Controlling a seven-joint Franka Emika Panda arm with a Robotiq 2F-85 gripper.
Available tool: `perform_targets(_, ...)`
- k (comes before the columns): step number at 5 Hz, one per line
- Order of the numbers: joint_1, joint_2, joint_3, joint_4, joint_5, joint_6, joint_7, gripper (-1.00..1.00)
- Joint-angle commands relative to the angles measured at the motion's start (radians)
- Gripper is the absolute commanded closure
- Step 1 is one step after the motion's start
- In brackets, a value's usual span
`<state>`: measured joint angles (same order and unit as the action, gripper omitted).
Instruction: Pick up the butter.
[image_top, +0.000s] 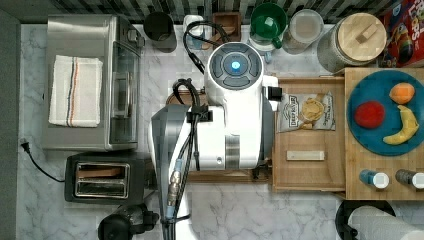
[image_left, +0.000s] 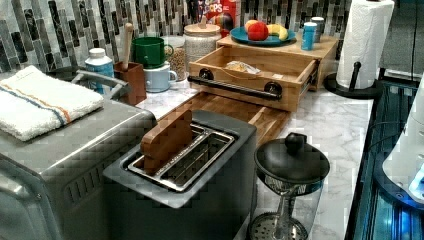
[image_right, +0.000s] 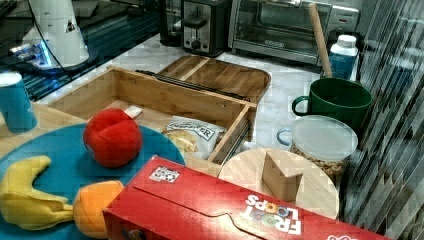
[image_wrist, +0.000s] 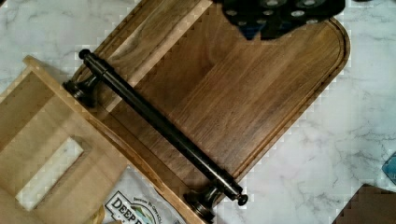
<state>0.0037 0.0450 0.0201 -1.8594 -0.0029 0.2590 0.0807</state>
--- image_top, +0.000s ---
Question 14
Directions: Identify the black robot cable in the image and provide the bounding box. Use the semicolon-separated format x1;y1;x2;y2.
161;20;231;240

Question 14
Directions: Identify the wooden spoon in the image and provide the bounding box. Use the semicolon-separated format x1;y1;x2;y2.
201;27;235;50

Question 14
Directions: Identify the black toaster power cord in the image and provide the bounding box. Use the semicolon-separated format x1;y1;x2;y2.
20;139;66;184

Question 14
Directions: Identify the white striped dish towel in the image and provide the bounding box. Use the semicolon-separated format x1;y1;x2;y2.
48;55;103;128

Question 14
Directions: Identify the black two-slot toaster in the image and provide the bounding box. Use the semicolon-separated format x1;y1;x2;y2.
64;151;157;205

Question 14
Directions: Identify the jar with wooden lid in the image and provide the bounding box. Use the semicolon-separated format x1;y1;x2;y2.
317;13;387;73

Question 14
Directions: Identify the grey pepper shaker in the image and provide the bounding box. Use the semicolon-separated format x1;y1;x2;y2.
395;169;424;189

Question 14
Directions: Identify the light wooden drawer tray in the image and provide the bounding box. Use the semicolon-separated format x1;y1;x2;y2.
272;76;345;192

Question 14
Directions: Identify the black cup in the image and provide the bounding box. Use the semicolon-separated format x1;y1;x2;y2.
143;12;177;53

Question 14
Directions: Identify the dark wooden salt box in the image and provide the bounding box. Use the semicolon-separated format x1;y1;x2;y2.
212;12;241;42

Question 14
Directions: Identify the small white-capped bottle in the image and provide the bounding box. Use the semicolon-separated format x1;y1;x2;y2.
183;15;205;50

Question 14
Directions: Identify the white and blue mug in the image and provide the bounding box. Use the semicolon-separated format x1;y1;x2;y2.
248;33;276;64

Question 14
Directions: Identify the blue salt shaker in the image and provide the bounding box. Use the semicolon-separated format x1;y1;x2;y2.
359;169;390;189

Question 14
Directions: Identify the colourful cereal box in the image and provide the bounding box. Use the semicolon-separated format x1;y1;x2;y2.
379;0;424;68

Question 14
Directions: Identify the clear glass jar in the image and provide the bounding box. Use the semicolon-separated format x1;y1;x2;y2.
283;9;324;55

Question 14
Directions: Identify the green mug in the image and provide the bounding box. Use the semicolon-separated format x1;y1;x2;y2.
250;2;288;49

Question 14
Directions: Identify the paper towel roll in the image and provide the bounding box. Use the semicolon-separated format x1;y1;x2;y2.
335;200;424;240

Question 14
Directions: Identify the stainless steel toaster oven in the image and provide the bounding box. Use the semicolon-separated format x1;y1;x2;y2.
42;14;144;151

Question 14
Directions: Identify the blue round plate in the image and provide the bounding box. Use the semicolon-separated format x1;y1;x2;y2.
346;70;424;156

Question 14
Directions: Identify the red apple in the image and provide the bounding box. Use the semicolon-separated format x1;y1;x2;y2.
354;101;385;129

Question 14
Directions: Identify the stick of butter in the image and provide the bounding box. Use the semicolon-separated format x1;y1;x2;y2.
286;151;325;161

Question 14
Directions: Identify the orange fruit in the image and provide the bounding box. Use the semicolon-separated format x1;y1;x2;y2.
389;82;415;104

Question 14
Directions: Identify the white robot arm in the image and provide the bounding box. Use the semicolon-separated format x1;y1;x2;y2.
148;42;281;240

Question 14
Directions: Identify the light butcher block board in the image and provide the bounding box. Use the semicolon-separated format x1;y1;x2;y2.
345;68;424;201

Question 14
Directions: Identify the bag of potato chips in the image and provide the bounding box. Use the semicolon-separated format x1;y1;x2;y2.
277;92;336;132

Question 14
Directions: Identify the yellow banana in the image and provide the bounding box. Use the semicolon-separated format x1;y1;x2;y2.
383;105;419;145

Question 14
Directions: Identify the black coffee grinder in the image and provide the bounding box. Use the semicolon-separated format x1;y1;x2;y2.
97;203;159;240

